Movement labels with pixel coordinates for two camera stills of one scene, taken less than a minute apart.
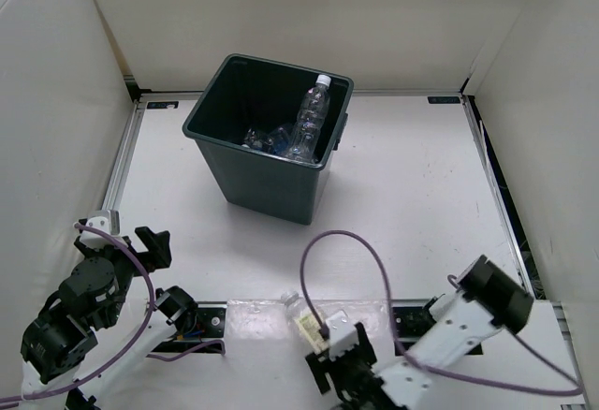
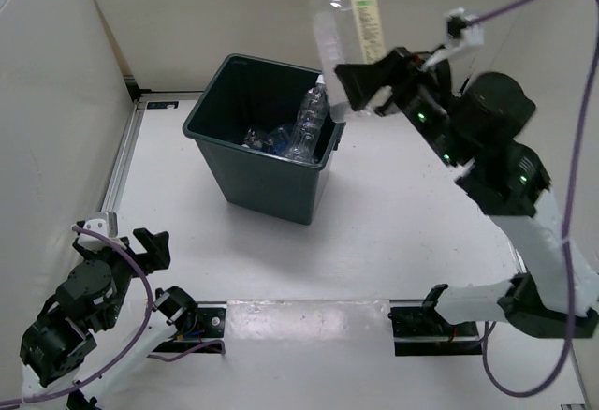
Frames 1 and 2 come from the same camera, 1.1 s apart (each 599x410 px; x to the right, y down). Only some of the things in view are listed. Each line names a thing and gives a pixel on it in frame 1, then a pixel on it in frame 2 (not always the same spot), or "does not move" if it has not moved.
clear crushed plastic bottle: x=311 y=120 does not move
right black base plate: x=412 y=322 does not move
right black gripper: x=365 y=347 -> x=403 y=71
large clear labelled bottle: x=305 y=320 -> x=347 y=27
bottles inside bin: x=277 y=141 does not move
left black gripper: x=159 y=252 does not move
